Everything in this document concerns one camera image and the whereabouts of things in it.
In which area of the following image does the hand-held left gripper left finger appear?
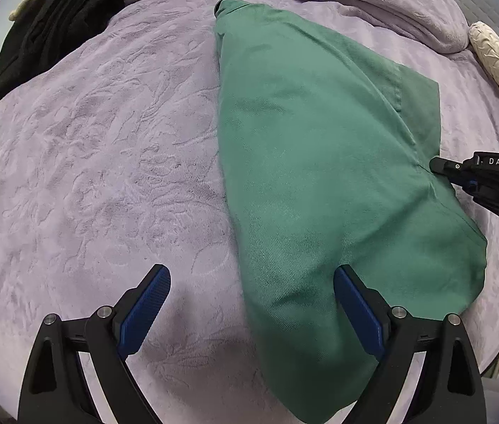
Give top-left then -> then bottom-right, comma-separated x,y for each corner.
17,264 -> 172,424

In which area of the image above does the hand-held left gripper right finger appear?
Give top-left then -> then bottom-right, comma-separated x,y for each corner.
333,265 -> 487,424

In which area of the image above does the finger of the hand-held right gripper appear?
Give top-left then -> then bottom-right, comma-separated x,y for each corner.
450,176 -> 483,196
429,156 -> 476,183

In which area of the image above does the green shirt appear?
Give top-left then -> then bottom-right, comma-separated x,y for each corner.
213,0 -> 488,423

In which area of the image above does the purple embossed blanket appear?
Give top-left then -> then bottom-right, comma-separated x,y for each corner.
0,0 -> 499,424

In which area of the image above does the black garment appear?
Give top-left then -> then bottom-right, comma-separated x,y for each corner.
0,0 -> 126,125

